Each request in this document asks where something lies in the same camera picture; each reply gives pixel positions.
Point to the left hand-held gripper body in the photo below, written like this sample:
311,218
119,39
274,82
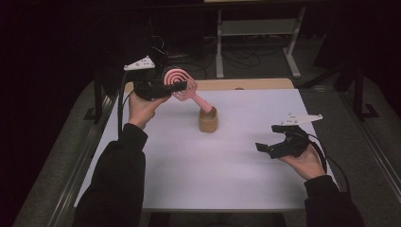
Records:
146,85

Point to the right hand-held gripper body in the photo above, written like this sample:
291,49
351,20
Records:
294,143

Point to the pink hairbrush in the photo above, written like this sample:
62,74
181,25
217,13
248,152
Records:
181,82

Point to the person's right hand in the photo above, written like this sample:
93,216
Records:
307,165

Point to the black floor stand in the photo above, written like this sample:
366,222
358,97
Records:
357,94

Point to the grey metal stand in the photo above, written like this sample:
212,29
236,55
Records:
258,26

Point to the person's left hand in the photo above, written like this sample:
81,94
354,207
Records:
140,110

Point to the metal floor rail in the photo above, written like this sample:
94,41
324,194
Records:
77,176
375,148

